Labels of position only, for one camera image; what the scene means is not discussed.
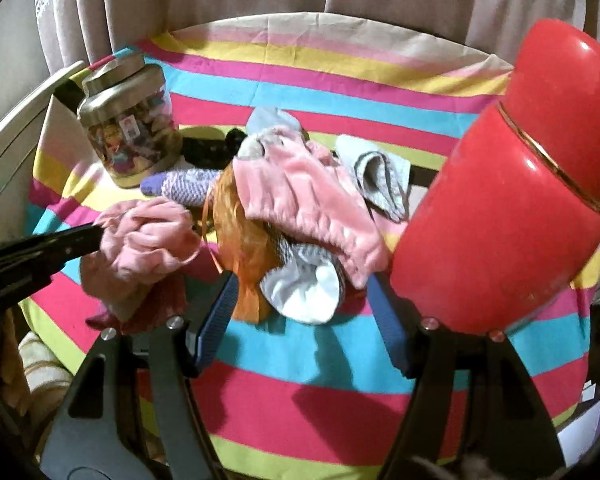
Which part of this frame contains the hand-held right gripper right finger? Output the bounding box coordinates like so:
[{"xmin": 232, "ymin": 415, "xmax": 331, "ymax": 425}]
[{"xmin": 370, "ymin": 276, "xmax": 567, "ymax": 480}]

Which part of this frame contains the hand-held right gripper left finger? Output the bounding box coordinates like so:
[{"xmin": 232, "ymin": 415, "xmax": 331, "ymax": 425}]
[{"xmin": 36, "ymin": 271, "xmax": 242, "ymax": 480}]

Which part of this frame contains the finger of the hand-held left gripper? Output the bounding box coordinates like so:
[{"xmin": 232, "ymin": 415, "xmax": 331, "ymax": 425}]
[
  {"xmin": 0, "ymin": 243, "xmax": 102, "ymax": 302},
  {"xmin": 0, "ymin": 224, "xmax": 104, "ymax": 267}
]

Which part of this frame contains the orange organza bag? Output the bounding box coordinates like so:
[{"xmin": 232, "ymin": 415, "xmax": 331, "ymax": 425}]
[{"xmin": 202, "ymin": 167, "xmax": 281, "ymax": 323}]

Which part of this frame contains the pink fleece cloth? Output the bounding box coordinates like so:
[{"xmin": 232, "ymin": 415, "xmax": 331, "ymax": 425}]
[{"xmin": 79, "ymin": 199, "xmax": 202, "ymax": 335}]

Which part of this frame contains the grey and white sock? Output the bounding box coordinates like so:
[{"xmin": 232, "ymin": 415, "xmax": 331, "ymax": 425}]
[{"xmin": 260, "ymin": 237, "xmax": 346, "ymax": 323}]

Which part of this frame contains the purple patterned knit sock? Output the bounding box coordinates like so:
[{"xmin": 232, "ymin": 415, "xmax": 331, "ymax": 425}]
[{"xmin": 140, "ymin": 167, "xmax": 221, "ymax": 208}]

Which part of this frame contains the pink velvet garment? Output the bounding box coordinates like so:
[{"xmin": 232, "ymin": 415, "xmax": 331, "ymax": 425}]
[{"xmin": 232, "ymin": 127, "xmax": 396, "ymax": 291}]

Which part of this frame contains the purple cardboard box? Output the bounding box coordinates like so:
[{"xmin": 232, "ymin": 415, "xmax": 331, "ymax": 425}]
[{"xmin": 555, "ymin": 395, "xmax": 600, "ymax": 461}]

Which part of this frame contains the white carved cabinet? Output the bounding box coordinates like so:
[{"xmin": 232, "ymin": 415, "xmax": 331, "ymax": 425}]
[{"xmin": 0, "ymin": 60, "xmax": 86, "ymax": 241}]

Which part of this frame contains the beige striped towel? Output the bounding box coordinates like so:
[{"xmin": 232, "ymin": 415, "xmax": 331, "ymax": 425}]
[{"xmin": 17, "ymin": 330, "xmax": 76, "ymax": 411}]

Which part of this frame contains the colourful striped tablecloth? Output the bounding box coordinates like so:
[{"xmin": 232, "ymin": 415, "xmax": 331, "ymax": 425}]
[{"xmin": 17, "ymin": 15, "xmax": 600, "ymax": 480}]

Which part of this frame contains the light blue grey sock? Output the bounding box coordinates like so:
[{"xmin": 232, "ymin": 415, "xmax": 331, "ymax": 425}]
[{"xmin": 336, "ymin": 135, "xmax": 412, "ymax": 223}]

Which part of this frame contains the clear jar with metal lid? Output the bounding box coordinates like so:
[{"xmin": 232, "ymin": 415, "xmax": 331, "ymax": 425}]
[{"xmin": 76, "ymin": 55, "xmax": 183, "ymax": 190}]

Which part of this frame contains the red thermos flask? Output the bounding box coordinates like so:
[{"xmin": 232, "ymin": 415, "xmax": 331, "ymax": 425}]
[{"xmin": 390, "ymin": 19, "xmax": 600, "ymax": 337}]

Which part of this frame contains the black fluffy cloth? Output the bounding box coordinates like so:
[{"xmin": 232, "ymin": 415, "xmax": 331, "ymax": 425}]
[{"xmin": 180, "ymin": 127, "xmax": 246, "ymax": 168}]

